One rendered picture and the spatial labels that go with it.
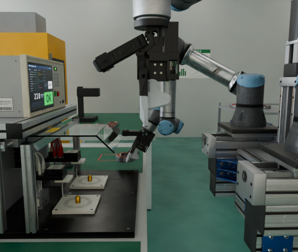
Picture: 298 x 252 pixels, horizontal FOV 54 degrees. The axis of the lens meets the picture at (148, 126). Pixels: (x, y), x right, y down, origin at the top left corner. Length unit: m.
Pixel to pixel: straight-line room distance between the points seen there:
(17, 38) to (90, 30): 2.04
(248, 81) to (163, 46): 0.79
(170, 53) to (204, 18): 6.05
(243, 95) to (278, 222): 0.62
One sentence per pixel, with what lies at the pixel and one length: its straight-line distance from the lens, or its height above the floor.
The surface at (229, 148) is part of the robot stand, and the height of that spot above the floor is 0.95.
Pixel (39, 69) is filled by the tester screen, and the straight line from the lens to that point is 1.15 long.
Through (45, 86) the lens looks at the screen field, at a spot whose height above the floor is 1.22.
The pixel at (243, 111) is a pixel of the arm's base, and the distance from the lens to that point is 1.34.
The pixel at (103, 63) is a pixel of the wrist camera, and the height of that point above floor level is 1.27.
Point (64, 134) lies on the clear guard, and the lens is 0.97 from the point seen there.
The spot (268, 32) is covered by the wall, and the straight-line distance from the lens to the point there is 6.96.
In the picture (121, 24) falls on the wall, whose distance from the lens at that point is 6.50.
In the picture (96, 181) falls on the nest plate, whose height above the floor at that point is 0.78.
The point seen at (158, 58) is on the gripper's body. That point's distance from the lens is 0.57.
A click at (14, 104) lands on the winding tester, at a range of 1.06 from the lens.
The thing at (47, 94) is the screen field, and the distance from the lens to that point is 1.21.
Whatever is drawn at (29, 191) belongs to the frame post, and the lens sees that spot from 0.97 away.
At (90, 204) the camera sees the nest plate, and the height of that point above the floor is 0.78.
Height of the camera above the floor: 1.24
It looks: 9 degrees down
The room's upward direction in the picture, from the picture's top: straight up
